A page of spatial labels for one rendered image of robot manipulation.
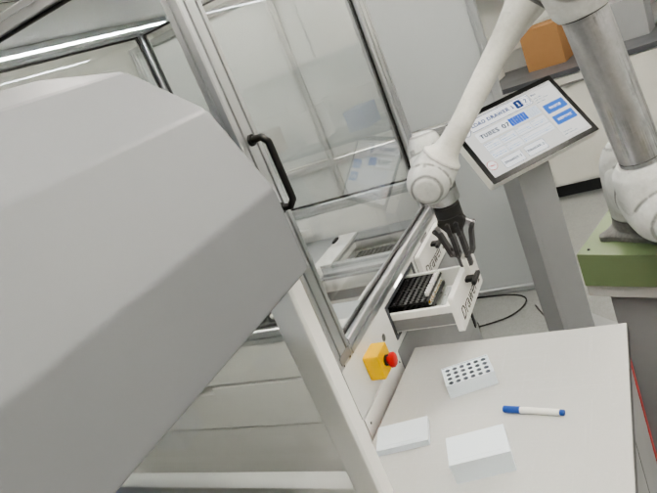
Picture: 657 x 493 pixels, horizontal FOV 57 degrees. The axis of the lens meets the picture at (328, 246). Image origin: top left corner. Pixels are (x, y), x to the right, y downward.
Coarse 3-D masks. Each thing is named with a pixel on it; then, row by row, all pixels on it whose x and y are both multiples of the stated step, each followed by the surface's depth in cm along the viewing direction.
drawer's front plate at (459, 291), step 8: (472, 256) 186; (464, 272) 176; (456, 280) 172; (480, 280) 188; (456, 288) 168; (464, 288) 174; (472, 288) 180; (448, 296) 165; (456, 296) 166; (464, 296) 172; (456, 304) 164; (464, 304) 171; (472, 304) 177; (456, 312) 165; (464, 312) 170; (456, 320) 166; (464, 320) 168; (464, 328) 167
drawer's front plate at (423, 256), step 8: (424, 240) 210; (432, 240) 213; (424, 248) 205; (432, 248) 211; (440, 248) 218; (416, 256) 199; (424, 256) 203; (432, 256) 210; (440, 256) 217; (416, 264) 200; (424, 264) 202
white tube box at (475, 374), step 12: (468, 360) 157; (480, 360) 156; (444, 372) 157; (456, 372) 156; (468, 372) 153; (480, 372) 151; (492, 372) 149; (456, 384) 150; (468, 384) 150; (480, 384) 150; (492, 384) 150; (456, 396) 152
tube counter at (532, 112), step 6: (534, 108) 241; (516, 114) 240; (522, 114) 240; (528, 114) 240; (534, 114) 240; (504, 120) 238; (510, 120) 238; (516, 120) 238; (522, 120) 239; (504, 126) 237; (510, 126) 237
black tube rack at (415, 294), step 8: (408, 280) 192; (416, 280) 190; (424, 280) 188; (400, 288) 189; (408, 288) 187; (416, 288) 185; (424, 288) 182; (440, 288) 185; (400, 296) 183; (408, 296) 181; (416, 296) 180; (392, 304) 180; (400, 304) 178; (408, 304) 177; (416, 304) 181; (424, 304) 176; (432, 304) 177; (392, 312) 182
